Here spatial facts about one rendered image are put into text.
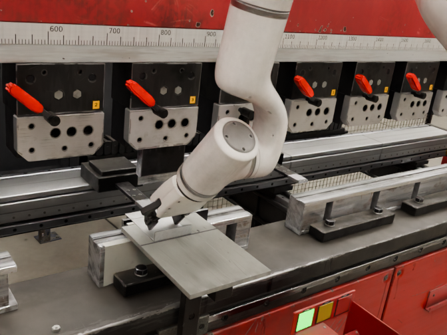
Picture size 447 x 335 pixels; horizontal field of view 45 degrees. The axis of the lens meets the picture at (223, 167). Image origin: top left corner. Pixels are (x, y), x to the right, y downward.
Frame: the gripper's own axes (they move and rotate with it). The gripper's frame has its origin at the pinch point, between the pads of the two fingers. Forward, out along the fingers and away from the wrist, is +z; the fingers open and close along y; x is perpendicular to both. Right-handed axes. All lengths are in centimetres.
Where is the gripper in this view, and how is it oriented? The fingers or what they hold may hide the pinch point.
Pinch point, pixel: (163, 217)
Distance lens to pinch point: 111.1
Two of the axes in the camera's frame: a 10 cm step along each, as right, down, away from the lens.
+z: -4.6, 4.8, 7.4
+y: -8.1, 1.2, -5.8
